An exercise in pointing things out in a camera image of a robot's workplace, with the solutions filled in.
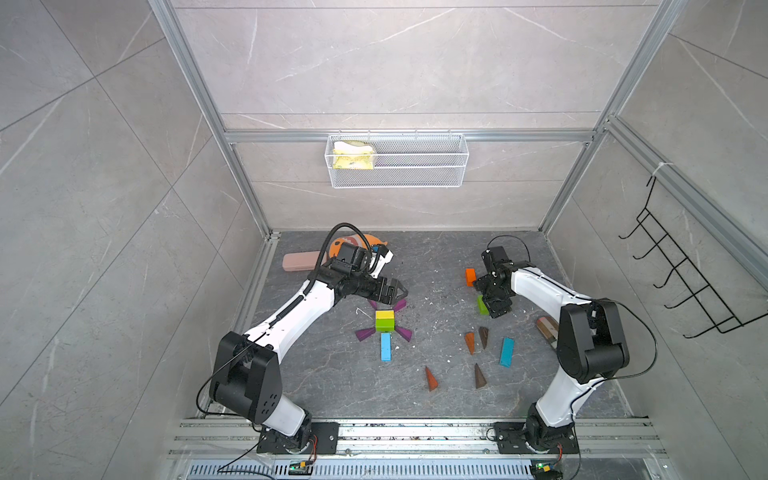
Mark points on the orange rectangular block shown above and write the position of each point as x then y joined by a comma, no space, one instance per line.
470,276

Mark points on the small teal block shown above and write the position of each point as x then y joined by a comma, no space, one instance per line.
507,352

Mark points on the dark walnut wedge block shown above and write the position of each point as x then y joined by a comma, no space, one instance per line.
484,336

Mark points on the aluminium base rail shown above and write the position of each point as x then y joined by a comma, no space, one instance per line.
219,448

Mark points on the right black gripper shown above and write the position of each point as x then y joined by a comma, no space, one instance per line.
496,308

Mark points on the orange fish plush toy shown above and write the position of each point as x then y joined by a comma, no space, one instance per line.
375,240

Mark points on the pink rectangular case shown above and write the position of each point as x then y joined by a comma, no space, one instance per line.
300,261

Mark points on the plaid brown cylinder case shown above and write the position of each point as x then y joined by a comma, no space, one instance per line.
549,329

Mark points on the white wire wall basket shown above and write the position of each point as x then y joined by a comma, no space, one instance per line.
406,160

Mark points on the reddish brown wedge block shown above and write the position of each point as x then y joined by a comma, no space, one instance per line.
432,382

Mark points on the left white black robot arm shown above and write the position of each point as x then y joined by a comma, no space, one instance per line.
246,378

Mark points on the orange brown wedge block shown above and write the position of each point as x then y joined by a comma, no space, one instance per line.
470,342

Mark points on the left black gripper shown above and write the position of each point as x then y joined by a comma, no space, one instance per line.
377,294

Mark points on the black wire hook rack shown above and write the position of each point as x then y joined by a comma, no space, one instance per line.
717,315

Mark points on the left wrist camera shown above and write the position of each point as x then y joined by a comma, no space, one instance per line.
381,257

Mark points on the yellow white cloth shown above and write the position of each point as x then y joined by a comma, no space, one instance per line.
353,155

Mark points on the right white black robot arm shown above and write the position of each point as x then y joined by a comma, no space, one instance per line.
591,345

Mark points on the dark brown wedge block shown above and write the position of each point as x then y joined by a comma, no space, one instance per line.
479,377

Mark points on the green rectangular block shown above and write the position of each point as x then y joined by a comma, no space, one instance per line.
385,325

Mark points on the light blue eraser block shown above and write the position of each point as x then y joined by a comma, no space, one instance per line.
386,347

